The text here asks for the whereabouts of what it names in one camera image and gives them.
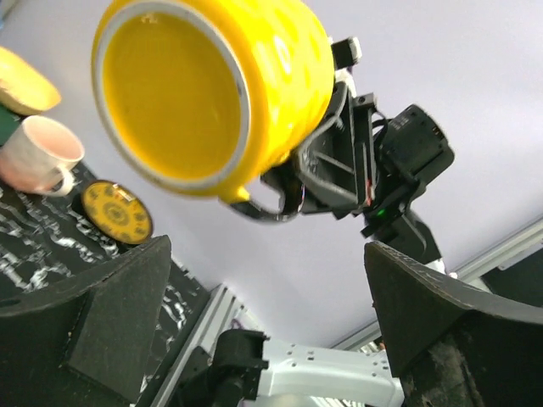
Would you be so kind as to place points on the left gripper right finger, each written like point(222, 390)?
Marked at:
point(451, 344)

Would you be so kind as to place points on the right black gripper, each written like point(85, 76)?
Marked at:
point(358, 162)

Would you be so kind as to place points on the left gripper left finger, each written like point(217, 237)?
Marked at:
point(85, 341)

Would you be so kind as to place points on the small yellow bowl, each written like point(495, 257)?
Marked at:
point(201, 97)

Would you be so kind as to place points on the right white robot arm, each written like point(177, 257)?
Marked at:
point(248, 364)

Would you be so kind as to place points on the pink mug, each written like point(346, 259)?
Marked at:
point(39, 156)

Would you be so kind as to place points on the black gold patterned plate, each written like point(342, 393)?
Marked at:
point(117, 212)

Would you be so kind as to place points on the dark green mat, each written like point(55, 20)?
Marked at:
point(9, 122)

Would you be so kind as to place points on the yellow square dish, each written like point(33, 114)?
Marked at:
point(24, 90)

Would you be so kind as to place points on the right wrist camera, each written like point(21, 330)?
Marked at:
point(346, 53)

